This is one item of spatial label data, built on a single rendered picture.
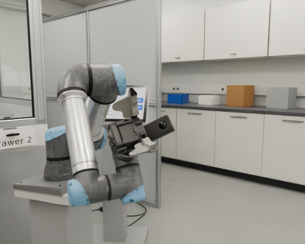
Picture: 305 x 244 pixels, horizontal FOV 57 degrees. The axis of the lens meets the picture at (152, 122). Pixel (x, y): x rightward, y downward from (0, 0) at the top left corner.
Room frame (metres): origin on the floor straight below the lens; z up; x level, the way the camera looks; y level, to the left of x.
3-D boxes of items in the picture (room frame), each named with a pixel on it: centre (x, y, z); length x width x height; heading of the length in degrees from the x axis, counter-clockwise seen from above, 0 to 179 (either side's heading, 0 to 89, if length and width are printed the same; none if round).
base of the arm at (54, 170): (1.26, 0.42, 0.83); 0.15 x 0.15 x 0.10
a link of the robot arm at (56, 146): (1.27, 0.42, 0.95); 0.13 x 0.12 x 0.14; 116
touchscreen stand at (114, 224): (1.97, 0.29, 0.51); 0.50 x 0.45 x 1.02; 174
